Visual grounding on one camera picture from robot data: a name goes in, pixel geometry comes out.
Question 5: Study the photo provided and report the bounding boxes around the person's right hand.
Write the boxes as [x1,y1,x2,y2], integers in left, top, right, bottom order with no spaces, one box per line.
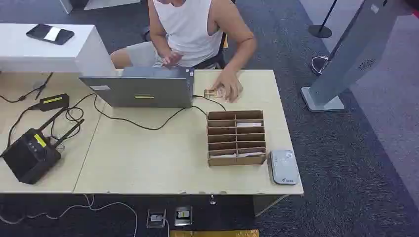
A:
[161,51,184,68]

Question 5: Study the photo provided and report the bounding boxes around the white side table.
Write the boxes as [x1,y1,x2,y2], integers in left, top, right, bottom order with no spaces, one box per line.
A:
[0,23,117,78]

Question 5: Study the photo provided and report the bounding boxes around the person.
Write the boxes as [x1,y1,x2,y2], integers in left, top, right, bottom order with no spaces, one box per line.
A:
[110,0,257,103]

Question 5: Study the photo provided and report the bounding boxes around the white floor cable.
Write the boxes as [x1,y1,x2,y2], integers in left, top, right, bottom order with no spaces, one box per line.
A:
[0,194,138,237]

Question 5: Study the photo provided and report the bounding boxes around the person's left hand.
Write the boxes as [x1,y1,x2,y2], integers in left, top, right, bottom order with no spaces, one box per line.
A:
[211,69,244,103]

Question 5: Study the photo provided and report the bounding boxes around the grey laptop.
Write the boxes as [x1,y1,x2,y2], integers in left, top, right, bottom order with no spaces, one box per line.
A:
[79,66,195,109]

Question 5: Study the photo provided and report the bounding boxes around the yellow floor mat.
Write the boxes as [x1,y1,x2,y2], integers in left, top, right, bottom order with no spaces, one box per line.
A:
[169,229,260,237]

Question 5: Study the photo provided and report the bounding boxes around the grey floor-standing kiosk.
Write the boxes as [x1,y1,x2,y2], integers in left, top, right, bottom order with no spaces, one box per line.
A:
[300,0,408,113]

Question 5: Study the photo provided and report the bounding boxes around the card with printed face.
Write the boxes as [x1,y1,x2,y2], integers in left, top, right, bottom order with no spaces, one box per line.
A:
[204,87,227,99]

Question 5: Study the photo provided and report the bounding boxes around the wooden card sorting box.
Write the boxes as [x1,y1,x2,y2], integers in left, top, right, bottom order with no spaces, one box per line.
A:
[206,110,267,167]

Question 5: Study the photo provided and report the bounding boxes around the black stanchion post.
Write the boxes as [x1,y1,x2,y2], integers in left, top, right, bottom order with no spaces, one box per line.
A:
[307,0,338,39]

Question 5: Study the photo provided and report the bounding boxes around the black router with antennas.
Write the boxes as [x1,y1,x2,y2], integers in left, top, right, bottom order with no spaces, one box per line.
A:
[1,107,85,185]

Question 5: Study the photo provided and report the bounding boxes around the black laptop power cable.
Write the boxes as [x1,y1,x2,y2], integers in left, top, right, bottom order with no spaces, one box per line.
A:
[64,93,227,131]

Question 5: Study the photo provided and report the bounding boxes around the black power adapter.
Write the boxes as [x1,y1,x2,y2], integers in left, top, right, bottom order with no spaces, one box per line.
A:
[39,93,70,112]

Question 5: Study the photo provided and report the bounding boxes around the grey card reader device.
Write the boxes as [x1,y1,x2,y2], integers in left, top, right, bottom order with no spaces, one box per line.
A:
[268,150,299,186]

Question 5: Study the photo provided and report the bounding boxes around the silver-rimmed stanchion base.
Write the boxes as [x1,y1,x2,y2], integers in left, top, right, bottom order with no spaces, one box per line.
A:
[310,55,329,76]

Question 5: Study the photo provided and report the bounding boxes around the black cable with plug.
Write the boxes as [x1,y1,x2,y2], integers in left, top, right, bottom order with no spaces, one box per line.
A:
[0,72,54,104]

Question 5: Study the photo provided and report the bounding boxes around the floor power socket box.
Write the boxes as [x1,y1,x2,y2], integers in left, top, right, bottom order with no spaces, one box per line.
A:
[173,206,193,227]
[146,209,167,229]

